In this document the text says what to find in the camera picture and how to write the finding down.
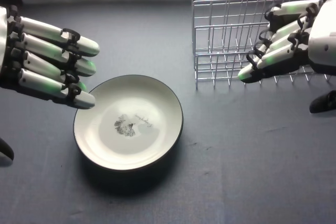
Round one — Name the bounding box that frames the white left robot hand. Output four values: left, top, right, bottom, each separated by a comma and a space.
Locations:
0, 5, 100, 167

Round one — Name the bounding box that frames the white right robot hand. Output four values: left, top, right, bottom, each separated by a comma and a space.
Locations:
237, 0, 336, 114

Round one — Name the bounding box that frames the grey table cloth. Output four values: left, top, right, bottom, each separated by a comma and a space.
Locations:
0, 0, 336, 224

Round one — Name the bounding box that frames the silver wire dish rack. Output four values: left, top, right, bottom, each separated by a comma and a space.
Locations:
191, 0, 333, 90

